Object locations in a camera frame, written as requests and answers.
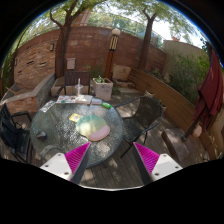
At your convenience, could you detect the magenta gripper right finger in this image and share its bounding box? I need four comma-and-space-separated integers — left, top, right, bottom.
133, 142, 182, 185

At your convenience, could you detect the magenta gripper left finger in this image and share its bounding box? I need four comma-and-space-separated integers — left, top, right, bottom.
41, 142, 91, 184

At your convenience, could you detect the dark computer mouse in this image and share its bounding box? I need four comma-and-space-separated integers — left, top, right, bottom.
36, 131, 47, 139

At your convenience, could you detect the green pink mouse pad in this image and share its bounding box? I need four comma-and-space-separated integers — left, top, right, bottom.
76, 115, 110, 141

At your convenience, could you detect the round glass patio table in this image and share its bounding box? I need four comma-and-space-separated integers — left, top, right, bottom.
30, 99, 125, 169

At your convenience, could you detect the yellow card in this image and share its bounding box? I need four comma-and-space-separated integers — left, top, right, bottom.
70, 113, 81, 122

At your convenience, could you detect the black mesh chair right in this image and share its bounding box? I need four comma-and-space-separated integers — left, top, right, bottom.
116, 96, 164, 157

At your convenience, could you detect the black chair left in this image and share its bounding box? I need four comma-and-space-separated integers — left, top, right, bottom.
0, 103, 33, 164

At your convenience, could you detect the clear plastic packet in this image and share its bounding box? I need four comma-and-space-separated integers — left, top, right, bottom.
40, 100, 56, 113

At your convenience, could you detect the wooden bench fence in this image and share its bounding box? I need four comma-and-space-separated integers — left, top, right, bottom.
129, 68, 217, 161

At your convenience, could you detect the open magazine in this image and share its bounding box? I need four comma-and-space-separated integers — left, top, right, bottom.
57, 95, 92, 104

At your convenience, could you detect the green small object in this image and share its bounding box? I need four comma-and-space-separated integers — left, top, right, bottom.
101, 102, 112, 109

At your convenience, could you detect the clear glass vase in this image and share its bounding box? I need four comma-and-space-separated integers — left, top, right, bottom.
75, 78, 83, 96

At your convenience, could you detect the white square planter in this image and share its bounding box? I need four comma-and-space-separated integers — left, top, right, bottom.
93, 78, 113, 101

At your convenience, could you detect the dark chair behind table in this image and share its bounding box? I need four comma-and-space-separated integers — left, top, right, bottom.
56, 71, 91, 96

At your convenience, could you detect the folded red patio umbrella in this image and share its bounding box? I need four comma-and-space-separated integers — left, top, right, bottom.
181, 44, 223, 142

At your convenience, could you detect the left tree trunk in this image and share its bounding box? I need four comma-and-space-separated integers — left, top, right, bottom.
50, 0, 79, 78

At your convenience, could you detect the tree trunk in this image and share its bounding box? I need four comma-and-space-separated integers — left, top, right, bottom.
50, 0, 79, 78
138, 8, 157, 71

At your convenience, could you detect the right tree trunk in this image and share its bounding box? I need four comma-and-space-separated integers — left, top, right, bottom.
138, 8, 157, 71

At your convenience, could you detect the wooden lamp post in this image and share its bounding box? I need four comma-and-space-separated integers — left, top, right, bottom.
104, 28, 121, 79

